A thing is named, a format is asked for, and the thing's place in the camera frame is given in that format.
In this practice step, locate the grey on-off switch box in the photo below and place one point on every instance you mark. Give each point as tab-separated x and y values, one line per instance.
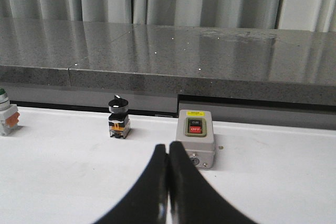
195	132

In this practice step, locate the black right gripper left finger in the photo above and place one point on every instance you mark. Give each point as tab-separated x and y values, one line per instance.
146	201

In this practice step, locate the black rotary selector switch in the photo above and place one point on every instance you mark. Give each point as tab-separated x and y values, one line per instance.
119	123

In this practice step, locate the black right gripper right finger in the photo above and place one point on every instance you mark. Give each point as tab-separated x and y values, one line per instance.
193	199

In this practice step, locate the grey stone countertop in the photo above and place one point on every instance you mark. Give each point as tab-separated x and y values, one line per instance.
260	76

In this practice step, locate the green pilot light switch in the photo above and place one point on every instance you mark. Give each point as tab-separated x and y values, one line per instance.
9	114

